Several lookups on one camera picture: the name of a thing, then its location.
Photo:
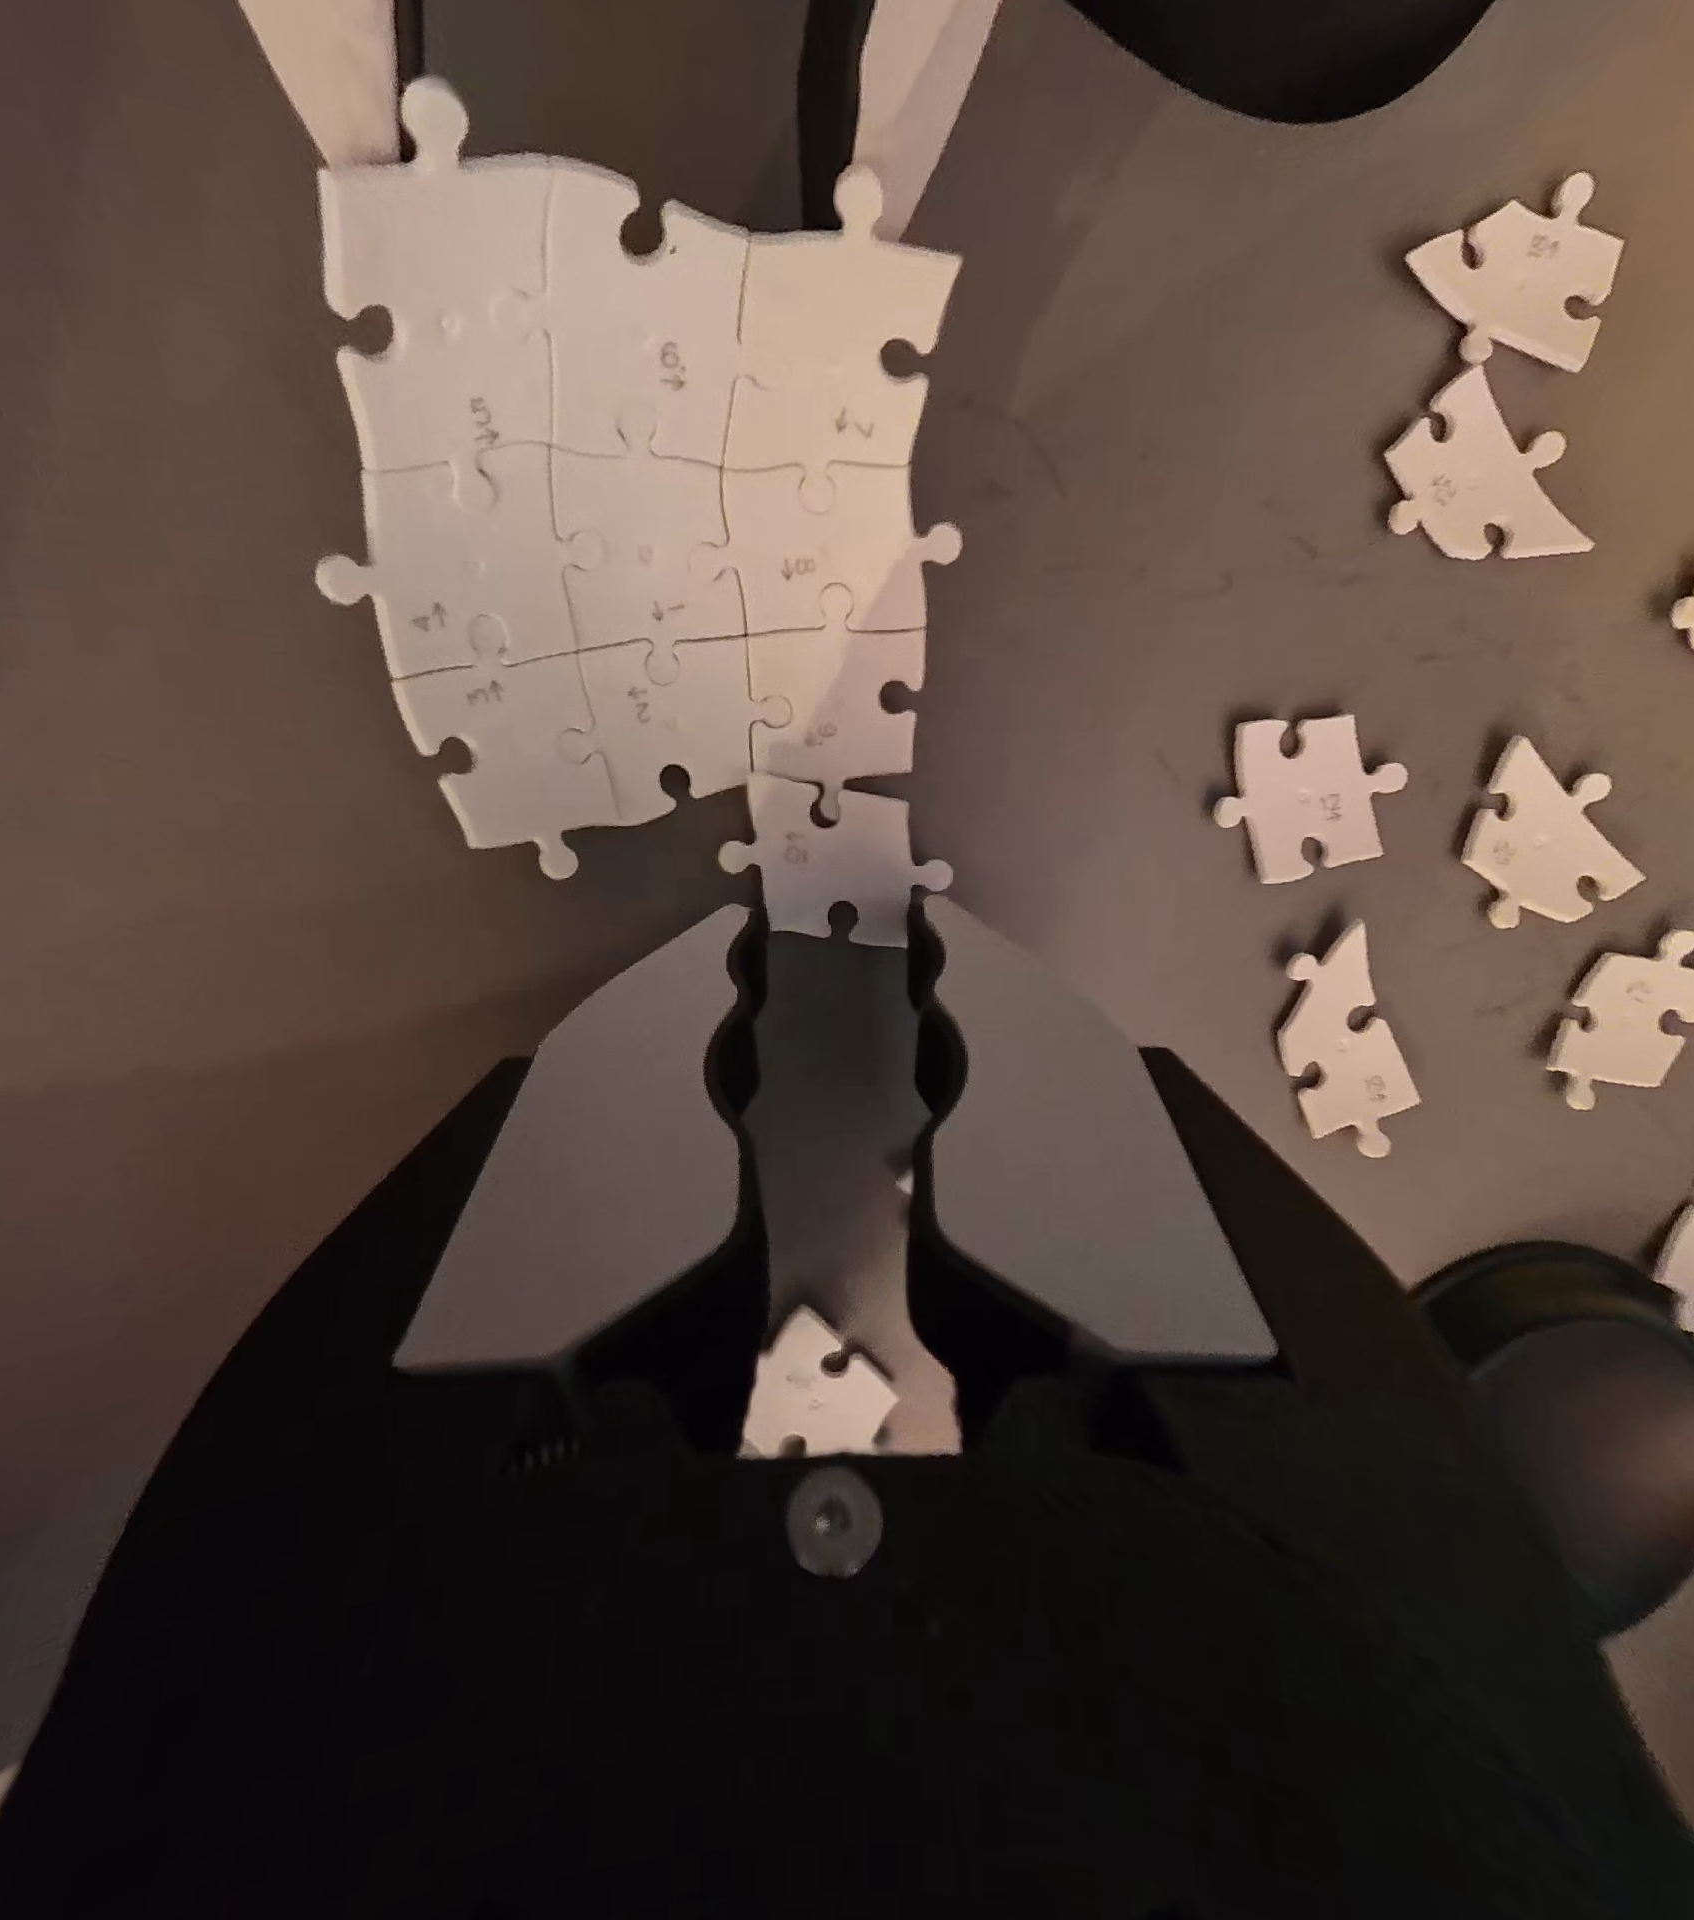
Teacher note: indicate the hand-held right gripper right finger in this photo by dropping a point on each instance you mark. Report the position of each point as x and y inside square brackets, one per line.
[1072, 1201]

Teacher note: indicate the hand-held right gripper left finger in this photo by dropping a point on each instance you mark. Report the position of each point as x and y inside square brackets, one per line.
[592, 1216]

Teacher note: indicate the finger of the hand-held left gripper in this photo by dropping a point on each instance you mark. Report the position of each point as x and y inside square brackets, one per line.
[332, 66]
[902, 76]

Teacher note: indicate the white puzzle piece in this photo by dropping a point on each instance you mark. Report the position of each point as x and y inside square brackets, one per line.
[842, 857]
[819, 1391]

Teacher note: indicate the assembled white puzzle section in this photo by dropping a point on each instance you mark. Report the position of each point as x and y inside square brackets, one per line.
[639, 481]

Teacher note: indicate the scattered loose puzzle pieces group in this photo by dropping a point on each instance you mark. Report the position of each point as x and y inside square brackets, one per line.
[1312, 797]

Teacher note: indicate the black round ball stand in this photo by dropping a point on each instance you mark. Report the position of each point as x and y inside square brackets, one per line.
[1582, 1441]

